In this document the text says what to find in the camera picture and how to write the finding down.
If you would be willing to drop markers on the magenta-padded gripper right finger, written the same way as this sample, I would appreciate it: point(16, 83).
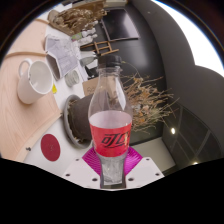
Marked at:
point(141, 171)

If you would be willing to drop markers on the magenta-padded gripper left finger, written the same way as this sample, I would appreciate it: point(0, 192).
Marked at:
point(85, 171)

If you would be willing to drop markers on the clear bottle with red label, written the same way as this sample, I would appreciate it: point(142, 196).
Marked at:
point(110, 136)

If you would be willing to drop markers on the round ceiling light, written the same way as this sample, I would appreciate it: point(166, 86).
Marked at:
point(173, 131)
point(195, 163)

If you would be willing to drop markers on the grey plant saucer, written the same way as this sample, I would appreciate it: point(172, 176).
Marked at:
point(66, 123)

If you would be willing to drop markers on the dried plant in brown pot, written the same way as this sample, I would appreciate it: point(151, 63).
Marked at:
point(80, 118)

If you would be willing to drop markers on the cardboard box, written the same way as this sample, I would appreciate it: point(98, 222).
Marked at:
point(89, 87)

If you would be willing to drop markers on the light wooden board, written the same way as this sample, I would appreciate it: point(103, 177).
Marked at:
point(20, 113)

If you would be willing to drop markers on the yellow packet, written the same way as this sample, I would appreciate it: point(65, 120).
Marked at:
point(54, 89)

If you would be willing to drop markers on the small white bowl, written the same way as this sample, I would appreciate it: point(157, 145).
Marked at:
point(72, 78)

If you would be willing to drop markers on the white mug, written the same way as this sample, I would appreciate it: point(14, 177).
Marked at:
point(36, 80)

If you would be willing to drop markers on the grey spray bottle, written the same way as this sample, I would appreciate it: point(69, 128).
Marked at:
point(87, 61)

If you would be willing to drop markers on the open grey printed booklet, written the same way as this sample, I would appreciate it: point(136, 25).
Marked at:
point(63, 53)

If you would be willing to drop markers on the wooden easel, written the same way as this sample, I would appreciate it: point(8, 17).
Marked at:
point(101, 49)

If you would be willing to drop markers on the small green-labelled bottle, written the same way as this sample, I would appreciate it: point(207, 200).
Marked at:
point(77, 36)

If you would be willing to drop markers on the small white figurine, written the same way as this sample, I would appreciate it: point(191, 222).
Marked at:
point(89, 32)

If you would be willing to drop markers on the black wall screen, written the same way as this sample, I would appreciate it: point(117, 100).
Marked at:
point(120, 25)

